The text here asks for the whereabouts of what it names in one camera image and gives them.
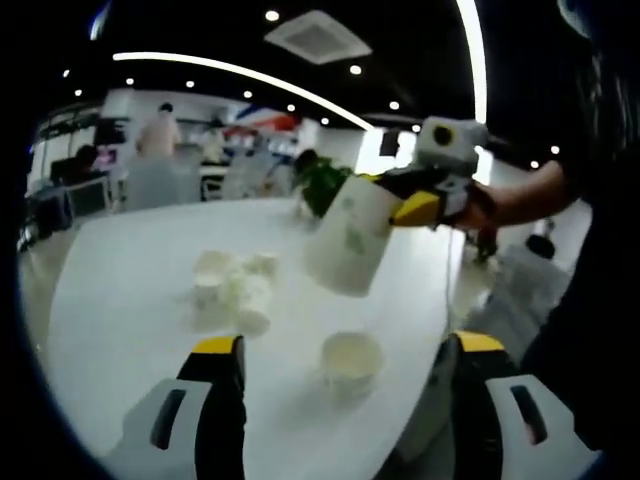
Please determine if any red blue wall banner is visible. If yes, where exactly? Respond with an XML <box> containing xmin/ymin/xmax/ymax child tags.
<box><xmin>227</xmin><ymin>103</ymin><xmax>301</xmax><ymax>134</ymax></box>

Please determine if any person's right hand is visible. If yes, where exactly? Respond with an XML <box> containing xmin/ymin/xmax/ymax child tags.
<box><xmin>455</xmin><ymin>180</ymin><xmax>500</xmax><ymax>246</ymax></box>

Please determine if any green potted plant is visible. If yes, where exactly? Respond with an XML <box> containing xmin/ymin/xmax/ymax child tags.
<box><xmin>292</xmin><ymin>149</ymin><xmax>354</xmax><ymax>219</ymax></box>

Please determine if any black hanging screen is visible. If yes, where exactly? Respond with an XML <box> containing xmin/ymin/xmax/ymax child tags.
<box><xmin>379</xmin><ymin>128</ymin><xmax>401</xmax><ymax>157</ymax></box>

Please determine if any long ceiling light strip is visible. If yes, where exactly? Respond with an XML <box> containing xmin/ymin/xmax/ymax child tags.
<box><xmin>457</xmin><ymin>0</ymin><xmax>489</xmax><ymax>126</ymax></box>

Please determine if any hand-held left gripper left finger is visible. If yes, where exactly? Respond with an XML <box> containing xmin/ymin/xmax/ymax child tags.
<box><xmin>102</xmin><ymin>334</ymin><xmax>249</xmax><ymax>480</ymax></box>

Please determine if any ceiling air conditioner vent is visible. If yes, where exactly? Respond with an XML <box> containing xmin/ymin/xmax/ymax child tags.
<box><xmin>263</xmin><ymin>9</ymin><xmax>374</xmax><ymax>65</ymax></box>

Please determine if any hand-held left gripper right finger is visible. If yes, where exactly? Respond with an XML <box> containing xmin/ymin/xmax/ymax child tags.
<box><xmin>397</xmin><ymin>330</ymin><xmax>604</xmax><ymax>480</ymax></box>

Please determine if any curved ceiling light strip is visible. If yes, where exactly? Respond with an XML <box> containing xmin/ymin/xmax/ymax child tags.
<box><xmin>112</xmin><ymin>51</ymin><xmax>376</xmax><ymax>132</ymax></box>

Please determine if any person's dark clothing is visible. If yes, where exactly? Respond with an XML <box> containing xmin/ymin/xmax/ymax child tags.
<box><xmin>519</xmin><ymin>0</ymin><xmax>640</xmax><ymax>451</ymax></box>

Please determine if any white paper cup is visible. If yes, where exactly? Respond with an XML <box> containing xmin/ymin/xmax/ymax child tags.
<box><xmin>244</xmin><ymin>251</ymin><xmax>279</xmax><ymax>284</ymax></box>
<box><xmin>192</xmin><ymin>249</ymin><xmax>236</xmax><ymax>314</ymax></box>
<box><xmin>321</xmin><ymin>331</ymin><xmax>384</xmax><ymax>396</ymax></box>
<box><xmin>302</xmin><ymin>175</ymin><xmax>401</xmax><ymax>299</ymax></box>
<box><xmin>227</xmin><ymin>274</ymin><xmax>271</xmax><ymax>314</ymax></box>

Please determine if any grey chair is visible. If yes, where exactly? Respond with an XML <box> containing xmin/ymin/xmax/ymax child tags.
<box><xmin>469</xmin><ymin>243</ymin><xmax>576</xmax><ymax>366</ymax></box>
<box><xmin>124</xmin><ymin>152</ymin><xmax>204</xmax><ymax>211</ymax></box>

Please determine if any grey computer monitor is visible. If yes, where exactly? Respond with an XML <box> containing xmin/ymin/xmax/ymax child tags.
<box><xmin>67</xmin><ymin>179</ymin><xmax>109</xmax><ymax>216</ymax></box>

